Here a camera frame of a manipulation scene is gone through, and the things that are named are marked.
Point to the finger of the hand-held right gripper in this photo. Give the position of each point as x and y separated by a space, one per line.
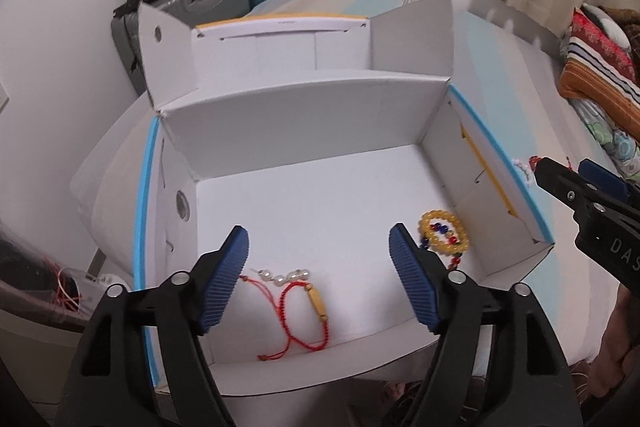
602 177
560 179

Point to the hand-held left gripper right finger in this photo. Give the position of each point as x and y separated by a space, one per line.
415 277

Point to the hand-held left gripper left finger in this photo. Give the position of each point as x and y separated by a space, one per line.
225 277

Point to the pearl bead ornament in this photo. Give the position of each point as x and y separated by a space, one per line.
287 278

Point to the white cardboard box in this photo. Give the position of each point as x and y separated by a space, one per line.
325 187

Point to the person's right hand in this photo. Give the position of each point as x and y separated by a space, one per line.
617 347

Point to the floral quilt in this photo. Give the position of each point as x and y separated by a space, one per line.
615 137

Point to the striped folded blankets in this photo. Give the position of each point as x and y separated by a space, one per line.
595 62

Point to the person's foot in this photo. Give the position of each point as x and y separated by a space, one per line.
396 391

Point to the grey pillow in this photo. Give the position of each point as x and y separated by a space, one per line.
610 29

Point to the brown blanket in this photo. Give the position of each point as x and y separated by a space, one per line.
625 14

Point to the dark clear bin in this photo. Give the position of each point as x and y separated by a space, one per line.
30 287

